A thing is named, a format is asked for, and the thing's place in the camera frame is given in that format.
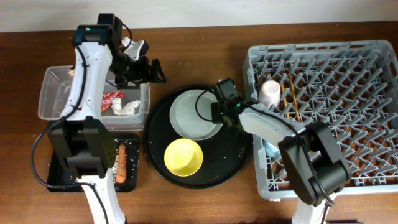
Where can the grey dishwasher rack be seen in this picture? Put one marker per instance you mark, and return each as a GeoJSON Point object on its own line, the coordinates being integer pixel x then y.
{"type": "Point", "coordinates": [350, 86]}

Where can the light blue plastic cup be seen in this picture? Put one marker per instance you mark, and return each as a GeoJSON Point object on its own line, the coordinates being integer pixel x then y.
{"type": "Point", "coordinates": [270, 149]}

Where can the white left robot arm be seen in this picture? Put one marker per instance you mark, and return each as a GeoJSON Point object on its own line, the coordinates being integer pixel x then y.
{"type": "Point", "coordinates": [79, 138]}

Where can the red strawberry cake wrapper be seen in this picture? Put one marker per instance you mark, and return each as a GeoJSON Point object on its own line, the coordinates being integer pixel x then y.
{"type": "Point", "coordinates": [108, 97]}

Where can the food scraps and rice pile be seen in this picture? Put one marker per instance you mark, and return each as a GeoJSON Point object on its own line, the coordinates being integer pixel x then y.
{"type": "Point", "coordinates": [115, 166]}

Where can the white tissue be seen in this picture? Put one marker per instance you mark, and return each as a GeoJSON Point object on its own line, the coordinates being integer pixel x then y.
{"type": "Point", "coordinates": [129, 109]}

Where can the black rectangular tray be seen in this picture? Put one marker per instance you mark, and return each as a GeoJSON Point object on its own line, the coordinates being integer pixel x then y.
{"type": "Point", "coordinates": [60, 176]}

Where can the clear plastic waste bin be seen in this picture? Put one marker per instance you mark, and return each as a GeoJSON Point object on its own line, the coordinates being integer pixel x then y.
{"type": "Point", "coordinates": [55, 91]}

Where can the orange carrot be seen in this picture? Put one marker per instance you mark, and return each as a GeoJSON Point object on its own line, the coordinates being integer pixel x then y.
{"type": "Point", "coordinates": [121, 172]}

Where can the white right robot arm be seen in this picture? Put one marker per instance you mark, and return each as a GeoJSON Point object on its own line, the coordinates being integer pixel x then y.
{"type": "Point", "coordinates": [315, 165]}

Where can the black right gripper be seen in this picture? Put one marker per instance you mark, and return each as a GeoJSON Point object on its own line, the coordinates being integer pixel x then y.
{"type": "Point", "coordinates": [217, 115]}

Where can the black round tray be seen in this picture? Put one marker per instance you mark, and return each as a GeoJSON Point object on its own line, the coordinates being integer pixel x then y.
{"type": "Point", "coordinates": [224, 155]}

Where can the grey round plate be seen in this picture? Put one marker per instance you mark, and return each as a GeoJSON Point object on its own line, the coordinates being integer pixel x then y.
{"type": "Point", "coordinates": [190, 115]}

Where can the wooden chopstick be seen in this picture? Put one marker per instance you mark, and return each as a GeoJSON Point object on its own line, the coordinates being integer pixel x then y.
{"type": "Point", "coordinates": [285, 102]}
{"type": "Point", "coordinates": [294, 98]}

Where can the pink plastic cup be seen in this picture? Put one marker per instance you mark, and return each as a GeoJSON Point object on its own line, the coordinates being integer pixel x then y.
{"type": "Point", "coordinates": [269, 93]}

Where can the yellow bowl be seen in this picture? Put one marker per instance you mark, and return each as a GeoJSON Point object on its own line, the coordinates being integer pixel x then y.
{"type": "Point", "coordinates": [183, 157]}

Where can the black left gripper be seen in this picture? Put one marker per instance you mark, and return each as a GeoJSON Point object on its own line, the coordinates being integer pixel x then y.
{"type": "Point", "coordinates": [143, 74]}

